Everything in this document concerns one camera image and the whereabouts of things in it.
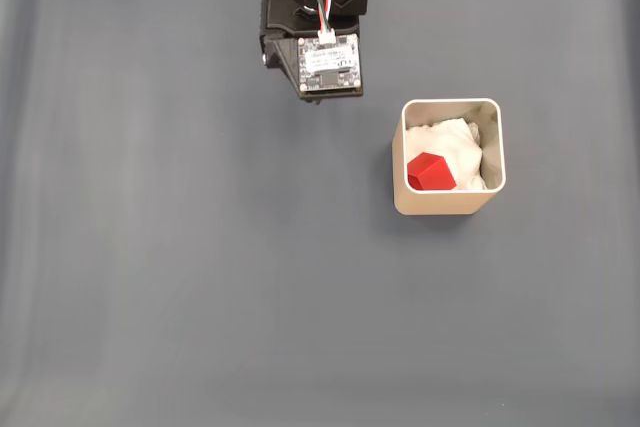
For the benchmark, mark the red cube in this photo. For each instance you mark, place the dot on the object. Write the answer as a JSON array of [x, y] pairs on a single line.
[[432, 174]]

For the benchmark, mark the beige square box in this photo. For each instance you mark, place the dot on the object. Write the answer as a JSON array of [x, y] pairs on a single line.
[[435, 204]]

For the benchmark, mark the white crumpled cloth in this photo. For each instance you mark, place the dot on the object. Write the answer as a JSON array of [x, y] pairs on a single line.
[[460, 142]]

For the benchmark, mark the camera circuit board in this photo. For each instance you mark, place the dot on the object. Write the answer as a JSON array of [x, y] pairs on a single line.
[[330, 64]]

